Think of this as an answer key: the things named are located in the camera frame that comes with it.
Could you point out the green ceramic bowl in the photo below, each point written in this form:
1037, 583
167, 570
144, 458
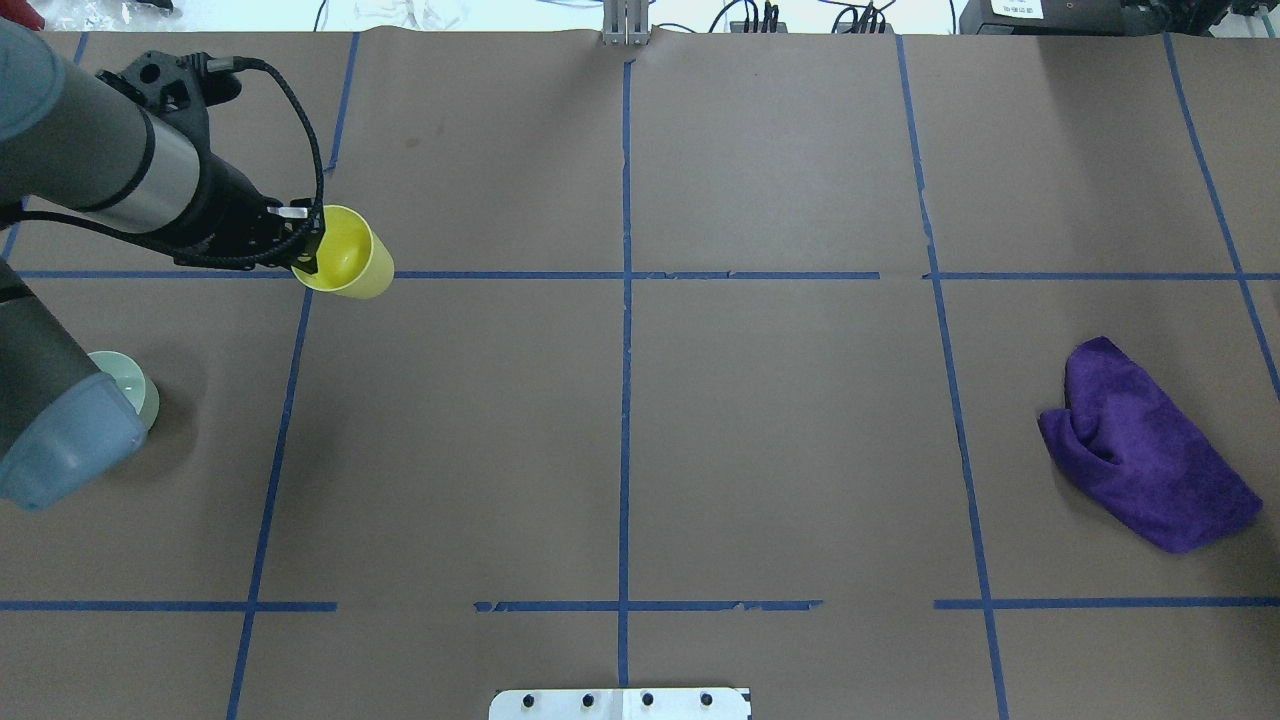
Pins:
135, 384

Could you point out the yellow plastic cup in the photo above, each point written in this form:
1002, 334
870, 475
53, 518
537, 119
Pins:
351, 260

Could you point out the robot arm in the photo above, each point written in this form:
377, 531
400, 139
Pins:
126, 155

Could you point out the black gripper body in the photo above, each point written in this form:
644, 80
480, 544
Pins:
222, 207

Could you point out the aluminium frame post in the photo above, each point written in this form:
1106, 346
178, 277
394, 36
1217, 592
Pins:
626, 23

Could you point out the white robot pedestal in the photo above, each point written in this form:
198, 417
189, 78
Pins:
623, 703

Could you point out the black box device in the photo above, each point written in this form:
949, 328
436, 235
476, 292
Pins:
1066, 18

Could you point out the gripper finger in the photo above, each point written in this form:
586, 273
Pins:
295, 211
302, 254

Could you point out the purple cloth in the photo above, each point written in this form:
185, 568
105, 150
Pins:
1122, 441

